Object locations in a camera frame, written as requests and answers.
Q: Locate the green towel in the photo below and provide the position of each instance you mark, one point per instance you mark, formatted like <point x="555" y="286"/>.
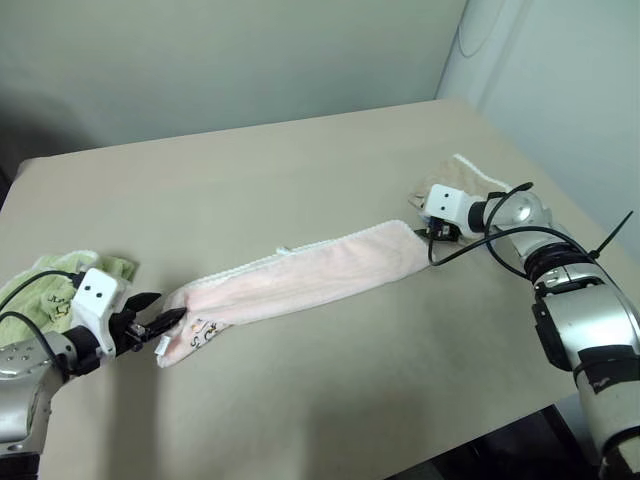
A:
<point x="115" y="267"/>

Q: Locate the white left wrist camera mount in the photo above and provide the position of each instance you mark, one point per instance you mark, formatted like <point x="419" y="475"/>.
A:
<point x="95" y="295"/>

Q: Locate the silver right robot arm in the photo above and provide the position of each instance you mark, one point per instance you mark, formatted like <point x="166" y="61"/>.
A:
<point x="590" y="320"/>

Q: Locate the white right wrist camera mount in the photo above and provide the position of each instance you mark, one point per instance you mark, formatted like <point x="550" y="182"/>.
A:
<point x="445" y="202"/>

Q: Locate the pink towel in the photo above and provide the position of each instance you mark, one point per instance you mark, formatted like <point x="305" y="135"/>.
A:
<point x="300" y="280"/>

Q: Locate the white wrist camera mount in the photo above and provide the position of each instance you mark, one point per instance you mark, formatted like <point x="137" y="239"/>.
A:
<point x="95" y="295"/>
<point x="445" y="202"/>

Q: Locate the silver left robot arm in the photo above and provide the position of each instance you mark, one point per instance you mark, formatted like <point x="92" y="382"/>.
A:
<point x="22" y="380"/>

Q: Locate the beige towel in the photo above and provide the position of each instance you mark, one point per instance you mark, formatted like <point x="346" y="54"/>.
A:
<point x="462" y="175"/>

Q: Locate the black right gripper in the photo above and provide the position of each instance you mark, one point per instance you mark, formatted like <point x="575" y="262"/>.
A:
<point x="442" y="230"/>

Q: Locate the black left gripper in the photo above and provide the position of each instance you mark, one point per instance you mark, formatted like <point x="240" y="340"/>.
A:
<point x="125" y="332"/>

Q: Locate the black zip tie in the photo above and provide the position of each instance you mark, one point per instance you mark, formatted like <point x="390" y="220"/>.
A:
<point x="611" y="235"/>

